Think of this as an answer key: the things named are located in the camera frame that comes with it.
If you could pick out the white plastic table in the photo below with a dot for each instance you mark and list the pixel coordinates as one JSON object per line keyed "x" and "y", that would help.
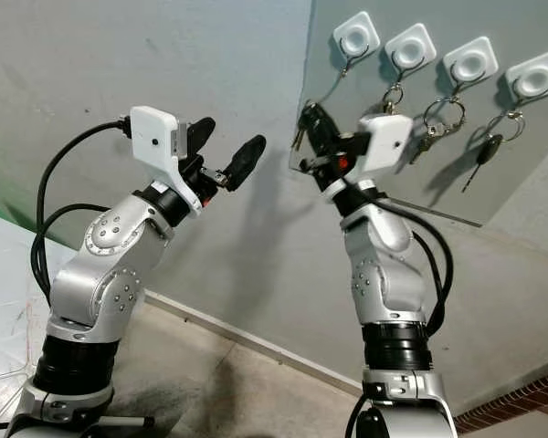
{"x": 5, "y": 319}

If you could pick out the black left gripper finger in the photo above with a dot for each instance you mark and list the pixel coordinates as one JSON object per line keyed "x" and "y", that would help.
{"x": 201, "y": 134}
{"x": 247, "y": 160}

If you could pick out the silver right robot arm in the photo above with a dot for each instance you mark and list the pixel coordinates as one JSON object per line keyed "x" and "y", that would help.
{"x": 384, "y": 265}

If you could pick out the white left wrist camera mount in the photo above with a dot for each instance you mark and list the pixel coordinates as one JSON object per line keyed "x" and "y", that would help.
{"x": 155, "y": 137}

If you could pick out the white square wall hook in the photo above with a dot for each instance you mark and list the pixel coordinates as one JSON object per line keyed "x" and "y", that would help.
{"x": 354, "y": 35}
{"x": 409, "y": 47}
{"x": 534, "y": 79}
{"x": 470, "y": 62}

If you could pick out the black headed key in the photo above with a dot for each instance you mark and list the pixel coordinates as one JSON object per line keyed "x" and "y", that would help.
{"x": 487, "y": 148}

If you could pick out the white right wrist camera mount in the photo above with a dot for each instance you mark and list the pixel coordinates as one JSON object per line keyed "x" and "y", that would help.
{"x": 388, "y": 141}

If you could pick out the grey wall panel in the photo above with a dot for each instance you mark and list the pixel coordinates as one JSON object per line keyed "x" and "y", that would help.
{"x": 447, "y": 196}

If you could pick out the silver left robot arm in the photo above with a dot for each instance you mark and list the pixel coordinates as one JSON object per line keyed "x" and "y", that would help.
{"x": 105, "y": 274}

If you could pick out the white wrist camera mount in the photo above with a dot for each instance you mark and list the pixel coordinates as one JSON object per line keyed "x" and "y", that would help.
{"x": 388, "y": 141}
{"x": 155, "y": 137}

